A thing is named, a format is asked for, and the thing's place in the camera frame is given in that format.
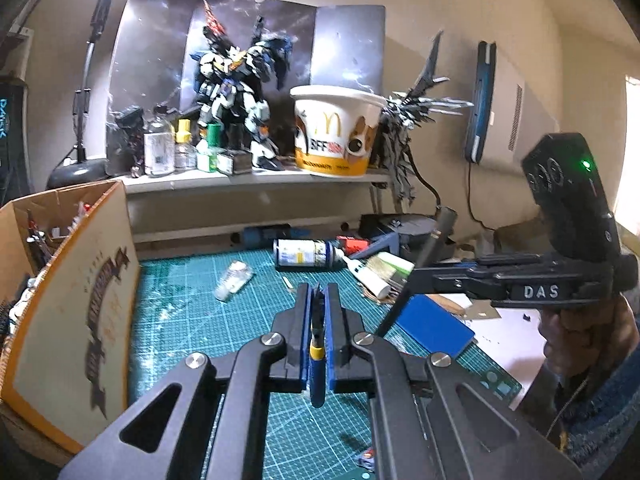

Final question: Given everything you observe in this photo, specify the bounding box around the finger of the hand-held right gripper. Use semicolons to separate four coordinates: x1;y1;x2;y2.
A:
439;254;552;267
407;264;512;302

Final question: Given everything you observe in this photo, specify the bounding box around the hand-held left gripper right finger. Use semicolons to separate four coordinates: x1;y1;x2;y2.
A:
324;283;584;480

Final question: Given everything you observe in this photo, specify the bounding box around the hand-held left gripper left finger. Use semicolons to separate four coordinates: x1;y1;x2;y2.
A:
57;284;314;480

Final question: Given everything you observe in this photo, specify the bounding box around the black pen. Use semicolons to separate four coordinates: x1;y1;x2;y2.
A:
374;207;457;338

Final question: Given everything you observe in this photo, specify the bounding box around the blue handled nipper tool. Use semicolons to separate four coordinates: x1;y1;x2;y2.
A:
306;285;329;408

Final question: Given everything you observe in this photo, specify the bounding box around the person's right forearm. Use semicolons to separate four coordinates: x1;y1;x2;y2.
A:
520;330;640;468

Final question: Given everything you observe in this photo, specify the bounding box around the white desktop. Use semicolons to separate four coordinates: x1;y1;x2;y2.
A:
467;305;553;413

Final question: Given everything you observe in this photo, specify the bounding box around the person's right hand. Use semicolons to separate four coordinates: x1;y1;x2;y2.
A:
539;294;632;378

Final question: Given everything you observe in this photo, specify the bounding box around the grey metal blade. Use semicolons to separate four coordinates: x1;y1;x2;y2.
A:
462;300;503;320

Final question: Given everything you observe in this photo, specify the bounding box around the blue card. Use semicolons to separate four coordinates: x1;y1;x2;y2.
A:
395;294;475;358

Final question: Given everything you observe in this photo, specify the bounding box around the white tube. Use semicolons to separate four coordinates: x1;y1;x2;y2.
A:
341;255;392;300

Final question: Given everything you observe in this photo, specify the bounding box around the flat paint brush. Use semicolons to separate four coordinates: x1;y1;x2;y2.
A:
360;252;417;292

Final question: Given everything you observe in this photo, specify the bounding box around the white labelled spray can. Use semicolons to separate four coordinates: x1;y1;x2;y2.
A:
272;239;346;271

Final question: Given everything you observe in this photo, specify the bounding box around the dark grey model base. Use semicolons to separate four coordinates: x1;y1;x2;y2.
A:
360;212;442;261

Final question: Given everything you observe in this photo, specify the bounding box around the red black small part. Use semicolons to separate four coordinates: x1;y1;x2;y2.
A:
336;235;371;257

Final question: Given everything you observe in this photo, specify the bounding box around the clear plastic bottle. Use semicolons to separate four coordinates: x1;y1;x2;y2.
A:
215;260;254;302

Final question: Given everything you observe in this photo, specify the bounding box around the blue black tool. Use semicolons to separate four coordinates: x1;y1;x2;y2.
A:
243;225;312;247

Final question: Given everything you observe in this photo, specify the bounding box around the green cutting mat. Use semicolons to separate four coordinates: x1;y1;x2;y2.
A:
127;245;523;480

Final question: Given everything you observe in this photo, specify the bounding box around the dark winged model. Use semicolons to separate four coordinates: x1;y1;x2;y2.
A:
372;30;475;203

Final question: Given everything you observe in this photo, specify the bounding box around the white shelf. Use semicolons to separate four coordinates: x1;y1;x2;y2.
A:
122;165;396;196

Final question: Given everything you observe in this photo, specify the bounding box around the grey metal block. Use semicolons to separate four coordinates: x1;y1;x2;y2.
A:
220;152;252;176

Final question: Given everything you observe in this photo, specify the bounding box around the white yellow paper bucket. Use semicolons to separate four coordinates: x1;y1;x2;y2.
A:
290;85;390;180

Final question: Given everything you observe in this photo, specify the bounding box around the yellow capped small bottle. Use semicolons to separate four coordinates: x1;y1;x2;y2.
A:
174;119;198;171

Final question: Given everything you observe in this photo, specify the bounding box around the clear glass bottle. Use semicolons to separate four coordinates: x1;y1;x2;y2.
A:
144;105;176;177

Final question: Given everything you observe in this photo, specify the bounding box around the white blue robot model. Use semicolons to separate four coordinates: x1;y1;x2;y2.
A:
190;0;293;171

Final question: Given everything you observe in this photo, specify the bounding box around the printed cardboard box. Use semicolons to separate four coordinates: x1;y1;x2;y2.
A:
0;180;143;466

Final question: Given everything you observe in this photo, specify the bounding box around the small dark robot model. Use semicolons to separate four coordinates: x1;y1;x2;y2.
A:
114;106;147;177

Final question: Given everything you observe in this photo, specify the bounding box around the black desk lamp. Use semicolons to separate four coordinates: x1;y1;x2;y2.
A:
46;0;126;190

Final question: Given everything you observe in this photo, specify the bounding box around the pile of model parts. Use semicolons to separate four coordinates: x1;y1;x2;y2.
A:
0;200;96;341

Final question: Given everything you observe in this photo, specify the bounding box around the dark folding backdrop board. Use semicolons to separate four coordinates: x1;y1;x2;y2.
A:
107;0;387;176

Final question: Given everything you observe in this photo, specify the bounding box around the dark monitor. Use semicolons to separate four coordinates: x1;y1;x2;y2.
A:
0;75;32;206

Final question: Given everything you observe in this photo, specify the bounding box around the black cable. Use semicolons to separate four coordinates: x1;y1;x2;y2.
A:
467;160;497;232

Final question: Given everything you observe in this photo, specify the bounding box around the white wall unit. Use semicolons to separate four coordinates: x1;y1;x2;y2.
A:
492;55;561;171

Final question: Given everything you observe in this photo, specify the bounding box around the blue black wall device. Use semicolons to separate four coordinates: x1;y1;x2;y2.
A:
464;40;497;163

